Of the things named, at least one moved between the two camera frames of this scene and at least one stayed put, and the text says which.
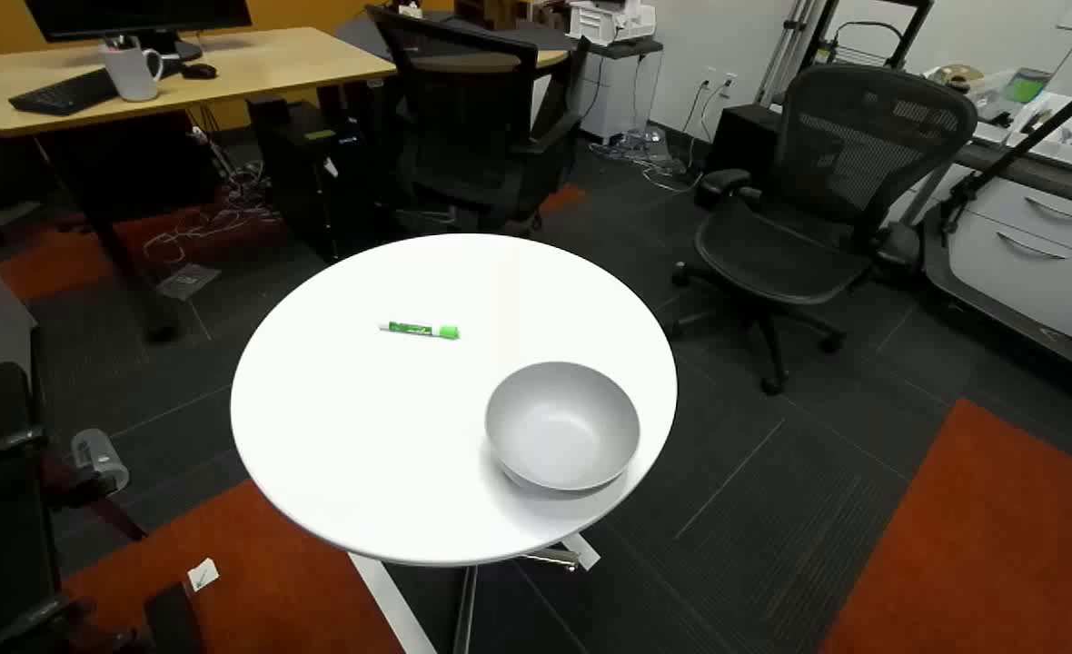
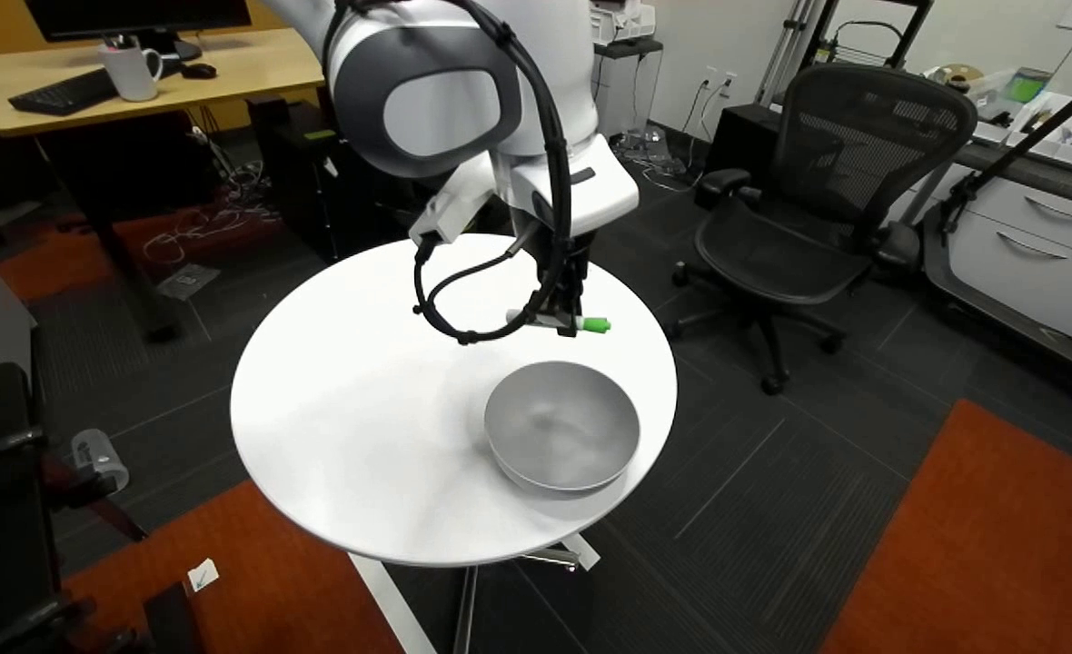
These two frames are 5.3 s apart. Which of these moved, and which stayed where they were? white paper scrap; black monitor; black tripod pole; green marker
Moved: green marker
Stayed: white paper scrap; black tripod pole; black monitor
